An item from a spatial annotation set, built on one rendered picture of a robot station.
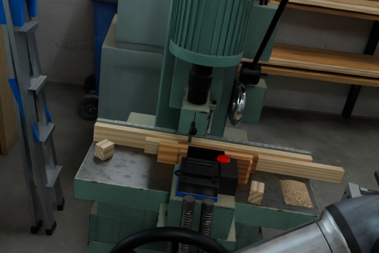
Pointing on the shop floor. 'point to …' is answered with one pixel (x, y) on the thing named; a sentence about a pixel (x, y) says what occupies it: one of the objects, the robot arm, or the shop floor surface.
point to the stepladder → (30, 96)
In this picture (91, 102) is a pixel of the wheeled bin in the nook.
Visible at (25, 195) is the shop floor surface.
